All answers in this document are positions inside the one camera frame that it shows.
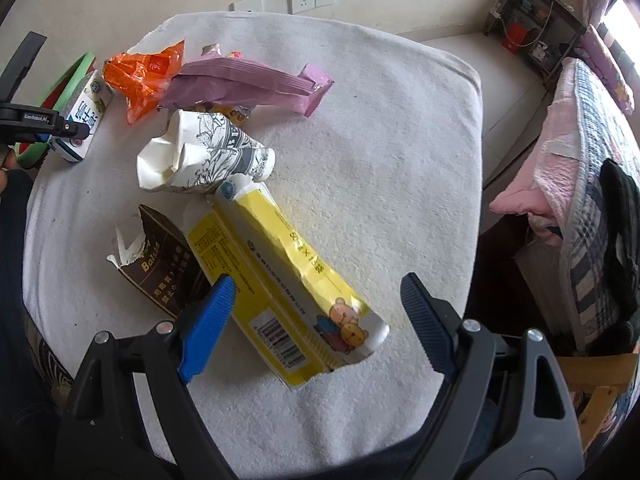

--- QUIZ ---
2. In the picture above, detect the bright window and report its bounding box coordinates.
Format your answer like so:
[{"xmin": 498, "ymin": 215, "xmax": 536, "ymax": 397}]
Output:
[{"xmin": 597, "ymin": 0, "xmax": 640, "ymax": 61}]

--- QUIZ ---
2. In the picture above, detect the white towel table cover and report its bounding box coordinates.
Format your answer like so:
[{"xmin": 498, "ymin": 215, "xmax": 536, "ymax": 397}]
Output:
[{"xmin": 22, "ymin": 10, "xmax": 483, "ymax": 478}]

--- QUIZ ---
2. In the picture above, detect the yellow white carton box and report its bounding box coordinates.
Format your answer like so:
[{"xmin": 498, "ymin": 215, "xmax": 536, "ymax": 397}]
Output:
[{"xmin": 182, "ymin": 176, "xmax": 391, "ymax": 391}]

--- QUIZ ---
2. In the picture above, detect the green red plastic basin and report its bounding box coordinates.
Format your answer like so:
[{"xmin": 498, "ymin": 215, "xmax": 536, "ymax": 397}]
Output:
[{"xmin": 14, "ymin": 51, "xmax": 98, "ymax": 171}]

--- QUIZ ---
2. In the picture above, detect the pink pillow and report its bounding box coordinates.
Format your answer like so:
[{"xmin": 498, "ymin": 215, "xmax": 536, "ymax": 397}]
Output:
[{"xmin": 580, "ymin": 25, "xmax": 636, "ymax": 113}]

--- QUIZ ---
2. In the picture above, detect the blue white carton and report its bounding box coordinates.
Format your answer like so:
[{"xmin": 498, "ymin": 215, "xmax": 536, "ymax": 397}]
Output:
[{"xmin": 49, "ymin": 69, "xmax": 115, "ymax": 163}]

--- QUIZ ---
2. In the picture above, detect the floral chair cushion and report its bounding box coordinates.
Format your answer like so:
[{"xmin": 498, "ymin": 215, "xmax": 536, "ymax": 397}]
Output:
[{"xmin": 595, "ymin": 385, "xmax": 640, "ymax": 441}]

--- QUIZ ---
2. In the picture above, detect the orange snack wrapper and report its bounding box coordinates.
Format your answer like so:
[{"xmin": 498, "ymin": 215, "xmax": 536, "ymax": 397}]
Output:
[{"xmin": 103, "ymin": 40, "xmax": 187, "ymax": 126}]

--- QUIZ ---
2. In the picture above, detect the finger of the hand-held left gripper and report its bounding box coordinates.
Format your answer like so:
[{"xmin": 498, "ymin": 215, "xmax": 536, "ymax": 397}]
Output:
[{"xmin": 0, "ymin": 31, "xmax": 48, "ymax": 106}]

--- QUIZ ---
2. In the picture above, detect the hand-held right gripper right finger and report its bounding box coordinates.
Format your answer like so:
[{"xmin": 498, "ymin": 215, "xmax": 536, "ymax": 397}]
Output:
[{"xmin": 400, "ymin": 272, "xmax": 586, "ymax": 480}]

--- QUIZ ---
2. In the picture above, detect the black clothing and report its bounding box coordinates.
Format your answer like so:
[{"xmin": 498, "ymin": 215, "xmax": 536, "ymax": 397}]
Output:
[{"xmin": 597, "ymin": 157, "xmax": 640, "ymax": 356}]

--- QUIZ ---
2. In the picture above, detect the red bag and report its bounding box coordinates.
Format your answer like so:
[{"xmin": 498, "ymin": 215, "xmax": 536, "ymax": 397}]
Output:
[{"xmin": 502, "ymin": 22, "xmax": 530, "ymax": 51}]

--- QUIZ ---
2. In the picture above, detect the brown patterned cloth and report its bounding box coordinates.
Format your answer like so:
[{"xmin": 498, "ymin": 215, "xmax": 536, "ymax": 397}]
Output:
[{"xmin": 20, "ymin": 317, "xmax": 76, "ymax": 411}]

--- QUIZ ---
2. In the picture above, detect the pink blanket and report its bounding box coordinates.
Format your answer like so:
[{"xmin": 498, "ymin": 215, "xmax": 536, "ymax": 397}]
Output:
[{"xmin": 489, "ymin": 67, "xmax": 581, "ymax": 246}]

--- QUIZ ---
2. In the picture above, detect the wooden chair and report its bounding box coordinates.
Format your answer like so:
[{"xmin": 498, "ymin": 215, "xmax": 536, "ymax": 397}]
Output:
[{"xmin": 555, "ymin": 352, "xmax": 640, "ymax": 453}]

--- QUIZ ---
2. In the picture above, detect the plaid patchwork quilt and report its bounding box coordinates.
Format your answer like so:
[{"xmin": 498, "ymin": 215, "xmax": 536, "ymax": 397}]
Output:
[{"xmin": 557, "ymin": 57, "xmax": 640, "ymax": 356}]

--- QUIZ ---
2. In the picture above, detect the dark brown torn box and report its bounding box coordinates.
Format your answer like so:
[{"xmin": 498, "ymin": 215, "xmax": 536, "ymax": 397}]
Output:
[{"xmin": 106, "ymin": 204, "xmax": 213, "ymax": 318}]

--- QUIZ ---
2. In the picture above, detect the purple snack wrapper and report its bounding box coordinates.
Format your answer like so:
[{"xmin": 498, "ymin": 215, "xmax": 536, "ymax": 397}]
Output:
[{"xmin": 159, "ymin": 57, "xmax": 335, "ymax": 118}]

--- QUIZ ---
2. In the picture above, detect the white cable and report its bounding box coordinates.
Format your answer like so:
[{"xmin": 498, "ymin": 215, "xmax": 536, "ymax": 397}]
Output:
[{"xmin": 492, "ymin": 0, "xmax": 556, "ymax": 46}]

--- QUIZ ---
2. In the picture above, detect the printed paper cup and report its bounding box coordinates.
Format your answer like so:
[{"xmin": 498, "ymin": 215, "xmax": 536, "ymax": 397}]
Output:
[{"xmin": 136, "ymin": 109, "xmax": 277, "ymax": 195}]

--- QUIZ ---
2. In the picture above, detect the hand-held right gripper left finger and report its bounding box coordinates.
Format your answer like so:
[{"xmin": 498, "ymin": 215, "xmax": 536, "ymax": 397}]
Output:
[{"xmin": 54, "ymin": 274, "xmax": 238, "ymax": 480}]

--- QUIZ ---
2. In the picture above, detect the dark metal shelf rack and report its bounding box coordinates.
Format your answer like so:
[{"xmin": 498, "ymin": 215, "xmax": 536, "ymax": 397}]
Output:
[{"xmin": 487, "ymin": 0, "xmax": 588, "ymax": 83}]

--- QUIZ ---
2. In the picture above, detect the orange yellow foil wrapper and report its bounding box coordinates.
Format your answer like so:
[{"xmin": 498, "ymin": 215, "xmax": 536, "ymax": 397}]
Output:
[{"xmin": 192, "ymin": 102, "xmax": 256, "ymax": 128}]

